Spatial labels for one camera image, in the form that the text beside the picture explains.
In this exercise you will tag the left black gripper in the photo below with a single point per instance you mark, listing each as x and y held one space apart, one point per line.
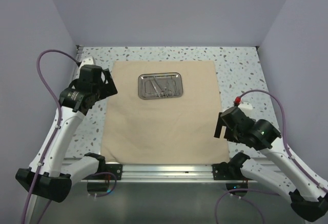
108 88

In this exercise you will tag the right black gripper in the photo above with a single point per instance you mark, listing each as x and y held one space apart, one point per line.
226 135

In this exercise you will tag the beige cloth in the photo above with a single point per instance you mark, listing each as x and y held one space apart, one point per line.
170 131

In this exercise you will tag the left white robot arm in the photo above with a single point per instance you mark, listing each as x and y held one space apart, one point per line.
45 175

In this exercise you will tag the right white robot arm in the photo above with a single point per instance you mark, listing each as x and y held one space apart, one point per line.
303 189

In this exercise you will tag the steel instrument tray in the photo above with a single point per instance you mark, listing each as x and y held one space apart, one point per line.
145 88

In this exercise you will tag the steel scissors in tray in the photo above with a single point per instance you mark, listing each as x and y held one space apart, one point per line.
168 88

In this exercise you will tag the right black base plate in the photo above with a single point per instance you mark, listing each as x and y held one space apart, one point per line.
227 171

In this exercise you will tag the aluminium rail frame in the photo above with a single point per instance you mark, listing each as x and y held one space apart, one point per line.
88 136

